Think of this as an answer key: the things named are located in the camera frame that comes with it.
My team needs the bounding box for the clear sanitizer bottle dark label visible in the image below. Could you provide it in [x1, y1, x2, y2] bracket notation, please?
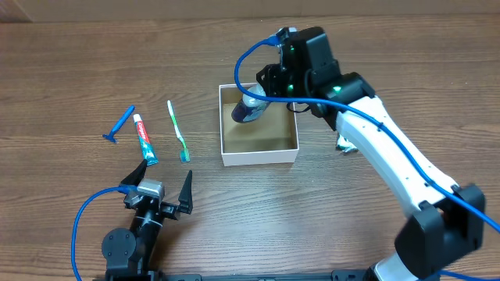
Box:
[231, 94, 270, 123]

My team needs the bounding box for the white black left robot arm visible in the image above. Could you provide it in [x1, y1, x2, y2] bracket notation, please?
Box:
[102, 160, 193, 280]

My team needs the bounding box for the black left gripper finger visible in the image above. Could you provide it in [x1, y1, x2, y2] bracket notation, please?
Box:
[178, 170, 193, 215]
[120, 159, 148, 186]

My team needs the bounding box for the white cardboard box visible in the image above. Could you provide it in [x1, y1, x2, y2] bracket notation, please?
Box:
[219, 84, 299, 166]

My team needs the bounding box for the blue disposable razor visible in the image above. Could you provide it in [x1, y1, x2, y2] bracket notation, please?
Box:
[102, 105, 135, 144]

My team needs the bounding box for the green white toothbrush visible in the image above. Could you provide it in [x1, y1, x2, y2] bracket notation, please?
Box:
[167, 100, 191, 162]

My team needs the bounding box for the green soap bar packet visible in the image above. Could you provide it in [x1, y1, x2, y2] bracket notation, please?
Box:
[336, 133, 359, 155]

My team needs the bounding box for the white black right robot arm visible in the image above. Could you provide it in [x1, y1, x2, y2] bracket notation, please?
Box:
[256, 64, 486, 280]

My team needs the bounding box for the red green toothpaste tube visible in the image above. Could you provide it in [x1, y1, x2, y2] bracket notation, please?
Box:
[133, 114, 159, 165]

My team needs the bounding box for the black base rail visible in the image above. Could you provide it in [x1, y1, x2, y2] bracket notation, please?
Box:
[95, 269, 377, 281]

